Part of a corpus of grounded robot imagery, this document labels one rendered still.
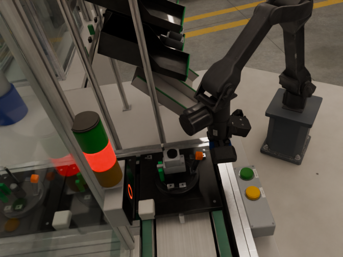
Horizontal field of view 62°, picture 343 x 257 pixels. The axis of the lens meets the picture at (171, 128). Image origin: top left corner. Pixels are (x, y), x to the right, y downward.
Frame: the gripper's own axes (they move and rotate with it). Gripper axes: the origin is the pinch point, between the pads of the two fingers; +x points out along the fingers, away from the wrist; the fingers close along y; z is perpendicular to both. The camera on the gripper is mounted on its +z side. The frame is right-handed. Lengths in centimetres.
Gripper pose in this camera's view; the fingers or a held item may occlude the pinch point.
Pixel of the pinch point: (218, 147)
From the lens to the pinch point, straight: 82.9
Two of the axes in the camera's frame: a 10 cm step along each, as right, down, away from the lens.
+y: -0.5, -6.9, 7.2
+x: 1.2, 7.1, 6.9
